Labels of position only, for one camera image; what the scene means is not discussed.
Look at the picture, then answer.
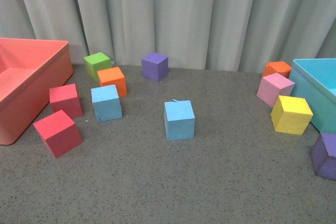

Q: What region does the light blue foam cube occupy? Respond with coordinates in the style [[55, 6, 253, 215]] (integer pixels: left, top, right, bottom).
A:
[[164, 100, 195, 141]]

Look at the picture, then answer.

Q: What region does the purple foam cube at back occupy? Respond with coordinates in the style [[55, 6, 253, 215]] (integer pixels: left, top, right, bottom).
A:
[[141, 52, 169, 81]]

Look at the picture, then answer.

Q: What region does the orange foam cube left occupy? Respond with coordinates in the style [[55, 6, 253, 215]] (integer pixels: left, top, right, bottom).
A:
[[97, 67, 128, 97]]

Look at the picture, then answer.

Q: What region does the green foam cube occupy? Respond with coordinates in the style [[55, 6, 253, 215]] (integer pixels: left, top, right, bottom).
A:
[[83, 52, 112, 82]]

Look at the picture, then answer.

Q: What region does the red foam cube back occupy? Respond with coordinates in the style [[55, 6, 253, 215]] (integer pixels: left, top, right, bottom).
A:
[[49, 83, 83, 118]]

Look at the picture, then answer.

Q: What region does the red foam cube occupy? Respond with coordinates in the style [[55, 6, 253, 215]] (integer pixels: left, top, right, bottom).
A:
[[49, 83, 83, 118], [33, 110, 83, 158]]

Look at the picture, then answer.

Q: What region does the pink foam cube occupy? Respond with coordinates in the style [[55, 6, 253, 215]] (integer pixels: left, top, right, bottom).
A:
[[257, 73, 295, 108]]

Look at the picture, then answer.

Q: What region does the grey curtain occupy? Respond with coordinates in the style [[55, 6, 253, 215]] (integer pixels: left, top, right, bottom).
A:
[[1, 0, 335, 72]]

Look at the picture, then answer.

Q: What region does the red foam cube front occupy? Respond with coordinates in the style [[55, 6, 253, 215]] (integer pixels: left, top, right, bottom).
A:
[[33, 110, 83, 158]]

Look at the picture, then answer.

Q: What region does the orange foam cube by bin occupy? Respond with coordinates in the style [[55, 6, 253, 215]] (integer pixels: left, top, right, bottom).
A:
[[262, 61, 292, 78]]

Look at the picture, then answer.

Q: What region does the yellow foam cube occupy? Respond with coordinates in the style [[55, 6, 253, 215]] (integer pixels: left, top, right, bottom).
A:
[[270, 95, 313, 135]]

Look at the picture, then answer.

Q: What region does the pink plastic bin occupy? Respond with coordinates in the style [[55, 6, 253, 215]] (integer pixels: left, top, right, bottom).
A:
[[1, 38, 74, 145]]

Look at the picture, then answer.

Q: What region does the light blue plastic bin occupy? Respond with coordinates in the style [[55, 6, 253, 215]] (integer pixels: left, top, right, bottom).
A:
[[289, 58, 335, 134]]

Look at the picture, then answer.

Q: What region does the purple foam cube near bin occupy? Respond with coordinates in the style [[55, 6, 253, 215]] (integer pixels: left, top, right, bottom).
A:
[[311, 132, 335, 180]]

